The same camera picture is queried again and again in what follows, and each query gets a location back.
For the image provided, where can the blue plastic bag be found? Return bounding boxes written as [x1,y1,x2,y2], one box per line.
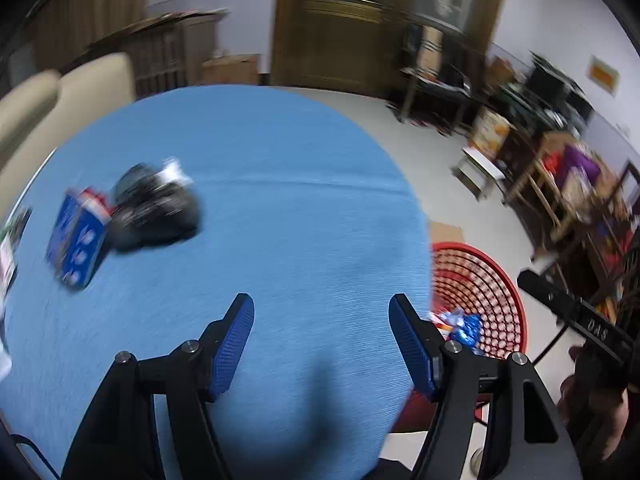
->
[437,308,484,356]

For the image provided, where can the black plastic bag bundle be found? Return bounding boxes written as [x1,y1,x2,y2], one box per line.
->
[108,164,202,252]

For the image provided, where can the blue medicine box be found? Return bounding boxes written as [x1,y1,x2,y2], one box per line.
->
[46,190,112,289]

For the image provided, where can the white paper ball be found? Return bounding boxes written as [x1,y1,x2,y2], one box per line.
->
[155,157,193,186]

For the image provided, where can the person's right hand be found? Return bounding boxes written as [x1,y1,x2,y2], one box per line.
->
[558,344,639,479]

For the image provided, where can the red plastic mesh basket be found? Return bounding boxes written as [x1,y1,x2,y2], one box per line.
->
[392,243,527,434]

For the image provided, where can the flat cardboard sheet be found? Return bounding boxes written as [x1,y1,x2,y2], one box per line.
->
[428,221,465,244]

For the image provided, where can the wicker wooden armchair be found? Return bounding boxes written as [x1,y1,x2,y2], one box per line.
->
[503,131,616,260]

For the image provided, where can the blue round tablecloth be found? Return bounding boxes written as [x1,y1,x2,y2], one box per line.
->
[1,86,430,479]

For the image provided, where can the small white stool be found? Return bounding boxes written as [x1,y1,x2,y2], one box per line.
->
[451,146,506,202]

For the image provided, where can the purple cushion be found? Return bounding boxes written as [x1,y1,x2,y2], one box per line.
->
[554,144,601,188]

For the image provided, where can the yellow printed cardboard box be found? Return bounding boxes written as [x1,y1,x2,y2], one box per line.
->
[469,106,512,160]

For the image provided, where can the white barcode medicine box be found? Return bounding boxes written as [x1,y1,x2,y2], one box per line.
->
[0,236,15,294]

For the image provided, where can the dark foil snack packet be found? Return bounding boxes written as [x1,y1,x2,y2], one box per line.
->
[4,207,32,250]

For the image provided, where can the black computer monitor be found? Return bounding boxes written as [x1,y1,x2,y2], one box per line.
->
[525,52,585,110]

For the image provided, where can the black metal chair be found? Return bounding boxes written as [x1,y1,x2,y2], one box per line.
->
[395,22,486,134]

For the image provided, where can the brown cardboard box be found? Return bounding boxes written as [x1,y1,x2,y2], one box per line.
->
[201,54,259,86]

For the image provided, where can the beige leather sofa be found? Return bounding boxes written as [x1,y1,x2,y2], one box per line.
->
[1,52,136,212]

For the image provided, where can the wooden slatted radiator cabinet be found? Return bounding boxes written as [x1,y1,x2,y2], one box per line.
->
[64,8,229,98]

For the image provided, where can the brown wooden double door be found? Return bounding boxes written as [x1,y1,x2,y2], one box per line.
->
[270,0,501,96]

